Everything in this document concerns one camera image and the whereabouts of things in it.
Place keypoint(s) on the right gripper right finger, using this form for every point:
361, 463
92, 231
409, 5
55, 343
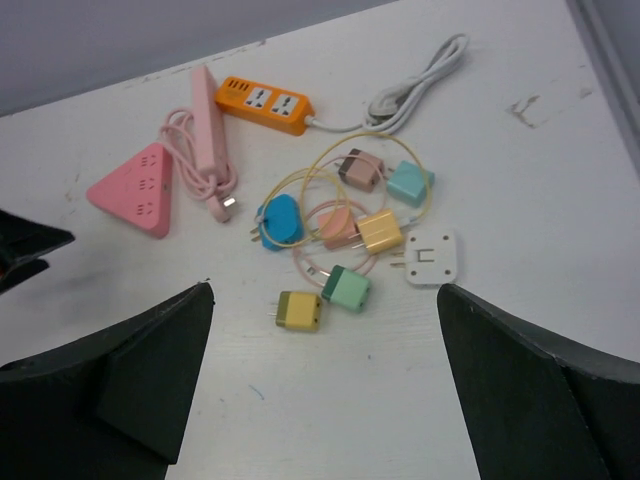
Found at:
538, 405

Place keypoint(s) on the pink triangular power strip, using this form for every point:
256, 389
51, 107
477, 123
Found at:
139, 191

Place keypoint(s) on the blue plug adapter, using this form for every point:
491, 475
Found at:
278, 224

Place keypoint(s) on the yellow plug charger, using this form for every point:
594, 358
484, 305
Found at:
379, 232

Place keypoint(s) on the white adapter plug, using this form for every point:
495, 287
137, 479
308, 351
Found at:
430, 257

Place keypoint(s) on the teal plug charger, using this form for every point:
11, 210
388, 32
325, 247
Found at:
406, 183

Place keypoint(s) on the yellow USB charger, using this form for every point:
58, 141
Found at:
298, 311

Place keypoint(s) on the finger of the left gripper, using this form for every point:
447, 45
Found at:
14, 276
23, 240

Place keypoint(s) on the orange power strip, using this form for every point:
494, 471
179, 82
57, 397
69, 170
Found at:
268, 106

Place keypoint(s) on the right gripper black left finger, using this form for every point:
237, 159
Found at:
110, 405

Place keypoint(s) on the pink plug charger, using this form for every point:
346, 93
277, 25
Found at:
361, 170

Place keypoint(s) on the peach USB charger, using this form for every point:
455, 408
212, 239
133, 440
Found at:
338, 229

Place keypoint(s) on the green USB charger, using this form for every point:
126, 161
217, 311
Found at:
347, 289

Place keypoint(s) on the pink long power strip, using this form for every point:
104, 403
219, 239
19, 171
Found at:
208, 127

